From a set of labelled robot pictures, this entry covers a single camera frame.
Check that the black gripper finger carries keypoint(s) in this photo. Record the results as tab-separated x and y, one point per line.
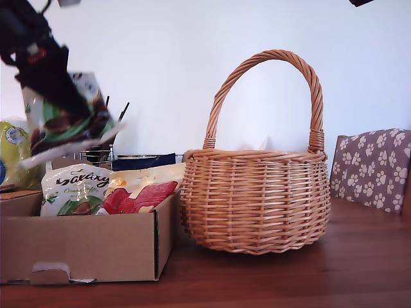
57	77

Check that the white green Galaxy egg bag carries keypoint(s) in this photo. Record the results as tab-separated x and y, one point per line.
57	130
74	192

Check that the red and white egg bag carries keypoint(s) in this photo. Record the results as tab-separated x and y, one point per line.
144	195

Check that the brown cardboard box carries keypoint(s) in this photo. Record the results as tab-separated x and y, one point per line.
80	247

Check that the black thin stick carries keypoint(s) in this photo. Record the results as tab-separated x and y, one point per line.
107	102
124	111

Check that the green produce bag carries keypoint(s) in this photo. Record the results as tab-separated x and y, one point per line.
13	160

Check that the brown cork coaster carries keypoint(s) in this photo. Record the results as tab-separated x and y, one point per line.
7	188

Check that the paw print chair cushion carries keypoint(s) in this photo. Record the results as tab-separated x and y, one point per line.
372	167

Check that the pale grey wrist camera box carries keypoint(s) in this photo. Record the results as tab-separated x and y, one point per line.
69	2

